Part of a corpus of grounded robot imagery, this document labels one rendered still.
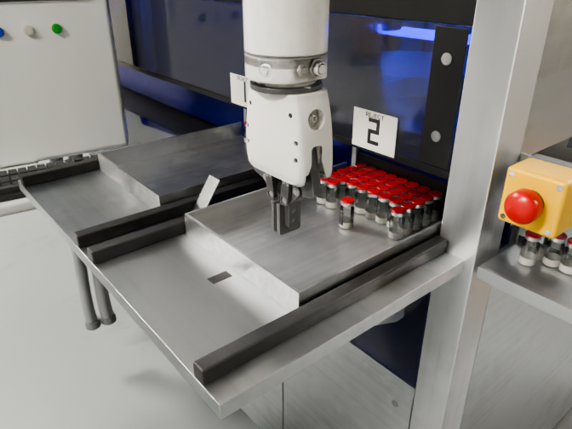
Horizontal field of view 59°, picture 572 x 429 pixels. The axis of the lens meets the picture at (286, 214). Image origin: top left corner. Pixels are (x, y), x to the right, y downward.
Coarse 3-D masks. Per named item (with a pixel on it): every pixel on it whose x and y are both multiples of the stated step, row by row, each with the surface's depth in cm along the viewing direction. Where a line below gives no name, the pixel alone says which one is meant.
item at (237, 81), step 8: (232, 80) 101; (240, 80) 98; (248, 80) 97; (232, 88) 101; (240, 88) 99; (248, 88) 97; (232, 96) 102; (240, 96) 100; (248, 96) 98; (240, 104) 101
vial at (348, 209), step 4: (344, 204) 75; (348, 204) 75; (352, 204) 76; (340, 208) 76; (344, 208) 76; (348, 208) 76; (352, 208) 76; (344, 212) 76; (348, 212) 76; (352, 212) 76; (344, 216) 76; (348, 216) 76; (352, 216) 76; (344, 220) 76; (348, 220) 76; (352, 220) 77; (344, 224) 77; (348, 224) 77; (352, 224) 77; (344, 228) 77; (348, 228) 77
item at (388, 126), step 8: (360, 112) 76; (368, 112) 75; (376, 112) 74; (360, 120) 77; (368, 120) 76; (384, 120) 73; (392, 120) 72; (360, 128) 77; (368, 128) 76; (384, 128) 74; (392, 128) 72; (352, 136) 79; (360, 136) 78; (376, 136) 75; (384, 136) 74; (392, 136) 73; (360, 144) 78; (368, 144) 77; (384, 144) 75; (392, 144) 73; (384, 152) 75; (392, 152) 74
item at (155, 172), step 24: (144, 144) 103; (168, 144) 107; (192, 144) 111; (216, 144) 113; (240, 144) 113; (120, 168) 91; (144, 168) 100; (168, 168) 100; (192, 168) 100; (216, 168) 100; (240, 168) 100; (144, 192) 85; (168, 192) 81; (192, 192) 84
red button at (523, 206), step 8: (512, 192) 58; (520, 192) 57; (528, 192) 57; (512, 200) 58; (520, 200) 57; (528, 200) 56; (536, 200) 57; (504, 208) 59; (512, 208) 58; (520, 208) 57; (528, 208) 57; (536, 208) 56; (512, 216) 58; (520, 216) 57; (528, 216) 57; (536, 216) 57; (520, 224) 58
